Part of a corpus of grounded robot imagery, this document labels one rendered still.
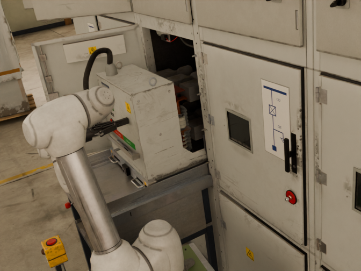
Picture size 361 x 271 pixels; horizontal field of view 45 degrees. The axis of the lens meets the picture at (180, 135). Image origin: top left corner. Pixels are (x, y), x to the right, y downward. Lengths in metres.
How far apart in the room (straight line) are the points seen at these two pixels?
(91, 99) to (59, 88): 1.24
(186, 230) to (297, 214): 0.82
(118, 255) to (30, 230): 2.33
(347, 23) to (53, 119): 0.92
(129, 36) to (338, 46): 1.56
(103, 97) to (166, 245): 0.59
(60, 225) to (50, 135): 2.38
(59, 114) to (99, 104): 0.14
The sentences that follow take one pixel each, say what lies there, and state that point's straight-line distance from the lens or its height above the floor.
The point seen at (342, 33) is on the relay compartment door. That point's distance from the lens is 1.34.
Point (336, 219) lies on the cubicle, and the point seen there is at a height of 1.07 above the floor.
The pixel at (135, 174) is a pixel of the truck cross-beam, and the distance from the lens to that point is 2.34.
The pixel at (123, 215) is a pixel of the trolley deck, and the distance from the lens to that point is 2.18.
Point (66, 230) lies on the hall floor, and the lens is 3.72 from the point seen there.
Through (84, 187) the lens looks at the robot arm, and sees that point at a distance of 1.52.
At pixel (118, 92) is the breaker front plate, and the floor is 1.36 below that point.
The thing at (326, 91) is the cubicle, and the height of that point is 1.53.
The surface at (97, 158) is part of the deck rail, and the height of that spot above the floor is 0.88.
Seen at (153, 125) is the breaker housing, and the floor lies 1.21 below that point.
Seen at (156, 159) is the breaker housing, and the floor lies 1.03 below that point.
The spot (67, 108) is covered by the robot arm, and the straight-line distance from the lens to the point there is 1.48.
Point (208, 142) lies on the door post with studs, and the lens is 2.24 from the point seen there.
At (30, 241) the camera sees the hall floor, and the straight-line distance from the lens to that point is 3.74.
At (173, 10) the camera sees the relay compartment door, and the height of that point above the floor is 1.70.
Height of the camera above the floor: 2.04
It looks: 25 degrees down
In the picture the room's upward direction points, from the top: 9 degrees counter-clockwise
